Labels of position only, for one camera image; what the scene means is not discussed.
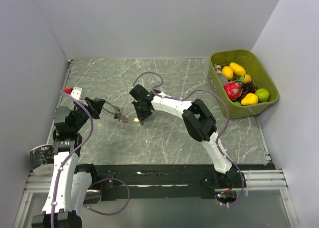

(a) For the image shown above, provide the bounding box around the yellow mango toy upper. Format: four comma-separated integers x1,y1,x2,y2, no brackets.
229,62,247,77

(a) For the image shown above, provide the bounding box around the key with yellow tag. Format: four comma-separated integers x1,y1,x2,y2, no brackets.
133,118,144,126

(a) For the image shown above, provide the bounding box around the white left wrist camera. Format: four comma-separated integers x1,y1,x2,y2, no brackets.
70,87,86,103

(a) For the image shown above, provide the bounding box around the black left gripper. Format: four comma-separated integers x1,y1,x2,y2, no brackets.
71,96,105,133

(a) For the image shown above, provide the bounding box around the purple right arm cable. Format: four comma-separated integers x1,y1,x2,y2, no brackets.
133,72,247,206

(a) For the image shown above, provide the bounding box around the black tape roll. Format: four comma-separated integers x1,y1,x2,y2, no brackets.
29,144,54,176

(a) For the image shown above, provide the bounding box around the round metal key organizer disc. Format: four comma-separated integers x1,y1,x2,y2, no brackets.
95,97,124,120

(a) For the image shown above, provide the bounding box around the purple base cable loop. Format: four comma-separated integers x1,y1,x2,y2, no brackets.
82,178,130,216

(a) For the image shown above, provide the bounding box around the red dragon fruit toy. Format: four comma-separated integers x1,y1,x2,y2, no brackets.
223,81,242,102

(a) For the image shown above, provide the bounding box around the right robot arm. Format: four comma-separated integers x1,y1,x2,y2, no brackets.
130,84,244,187

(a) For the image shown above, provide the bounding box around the yellow mango toy lower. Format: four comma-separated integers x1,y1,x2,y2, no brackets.
241,93,259,106

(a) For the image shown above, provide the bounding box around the grey bottle in bin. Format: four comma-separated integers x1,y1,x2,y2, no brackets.
214,64,228,86

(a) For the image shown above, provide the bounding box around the yellow lemon toy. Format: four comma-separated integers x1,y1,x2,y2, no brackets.
221,66,234,80

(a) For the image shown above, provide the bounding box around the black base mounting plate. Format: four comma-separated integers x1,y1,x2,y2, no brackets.
68,164,275,201

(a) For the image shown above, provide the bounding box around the yellow mango toy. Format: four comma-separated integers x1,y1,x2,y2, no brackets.
241,93,259,106
229,62,247,77

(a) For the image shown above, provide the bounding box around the olive green plastic bin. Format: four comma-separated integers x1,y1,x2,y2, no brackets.
207,50,279,119

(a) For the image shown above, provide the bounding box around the dark purple grapes toy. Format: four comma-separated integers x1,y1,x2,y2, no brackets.
241,82,258,95

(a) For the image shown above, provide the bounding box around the green lime toy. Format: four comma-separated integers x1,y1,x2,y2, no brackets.
255,88,270,103

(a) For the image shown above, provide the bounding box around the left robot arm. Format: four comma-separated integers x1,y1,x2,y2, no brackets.
31,97,105,228

